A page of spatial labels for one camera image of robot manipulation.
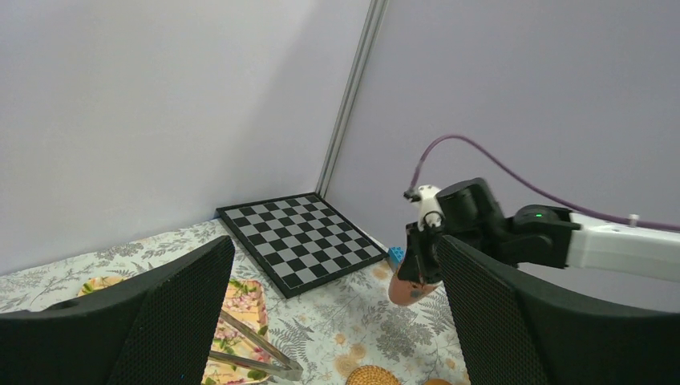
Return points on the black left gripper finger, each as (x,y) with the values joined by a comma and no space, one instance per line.
(154,328)

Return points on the light brown wooden coaster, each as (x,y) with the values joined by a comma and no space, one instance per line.
(437,381)

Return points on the woven rattan coaster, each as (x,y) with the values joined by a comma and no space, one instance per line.
(372,375)

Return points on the floral tablecloth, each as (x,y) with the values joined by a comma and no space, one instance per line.
(329,330)

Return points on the aluminium corner post right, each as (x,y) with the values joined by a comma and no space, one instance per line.
(368,36)

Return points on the black grey chessboard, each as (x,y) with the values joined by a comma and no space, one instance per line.
(300,241)

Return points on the metal tongs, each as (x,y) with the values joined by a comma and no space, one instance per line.
(278,365)

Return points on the floral serving tray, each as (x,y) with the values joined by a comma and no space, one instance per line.
(245,301)

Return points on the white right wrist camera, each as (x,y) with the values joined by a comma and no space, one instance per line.
(424,198)

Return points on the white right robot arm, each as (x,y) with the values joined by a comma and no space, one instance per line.
(559,237)

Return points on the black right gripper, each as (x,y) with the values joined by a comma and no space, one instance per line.
(514,328)

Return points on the blue toy brick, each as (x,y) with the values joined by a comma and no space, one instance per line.
(395,256)

